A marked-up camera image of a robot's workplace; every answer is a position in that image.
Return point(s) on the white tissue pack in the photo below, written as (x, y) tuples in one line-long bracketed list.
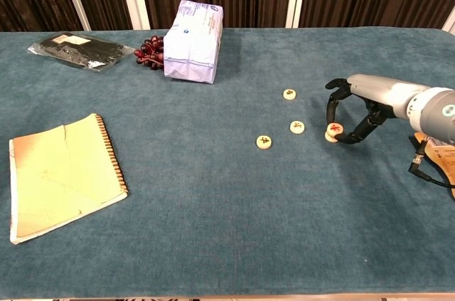
[(193, 48)]

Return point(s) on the black item in clear bag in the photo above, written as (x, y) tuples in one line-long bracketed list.
[(78, 50)]

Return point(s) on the dark red grape bunch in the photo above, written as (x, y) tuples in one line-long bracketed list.
[(149, 50)]

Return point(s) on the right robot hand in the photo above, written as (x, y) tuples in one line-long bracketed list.
[(380, 89)]

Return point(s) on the yellow spiral notebook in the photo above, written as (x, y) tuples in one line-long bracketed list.
[(64, 180)]

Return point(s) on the teal table cloth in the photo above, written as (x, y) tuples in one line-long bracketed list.
[(213, 208)]

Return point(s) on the brown snack pouch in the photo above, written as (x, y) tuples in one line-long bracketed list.
[(444, 158)]

